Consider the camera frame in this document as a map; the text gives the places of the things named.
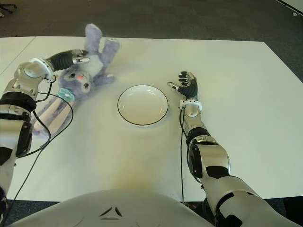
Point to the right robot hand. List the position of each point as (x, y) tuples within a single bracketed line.
[(189, 88)]

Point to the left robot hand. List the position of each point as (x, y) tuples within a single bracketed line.
[(62, 60)]

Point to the purple plush bunny doll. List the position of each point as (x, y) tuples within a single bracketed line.
[(66, 82)]

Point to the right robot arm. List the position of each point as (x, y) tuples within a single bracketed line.
[(208, 153)]

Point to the white plate black rim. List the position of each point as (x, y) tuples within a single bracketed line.
[(142, 106)]

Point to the white shoe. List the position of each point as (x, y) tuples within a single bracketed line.
[(1, 14)]

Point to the black office chair base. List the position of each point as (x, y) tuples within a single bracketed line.
[(8, 6)]

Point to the small white floor scrap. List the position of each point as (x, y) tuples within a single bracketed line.
[(294, 14)]

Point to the white furniture edge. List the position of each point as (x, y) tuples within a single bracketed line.
[(293, 2)]

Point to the grey robot torso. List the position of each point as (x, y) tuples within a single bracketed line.
[(113, 208)]

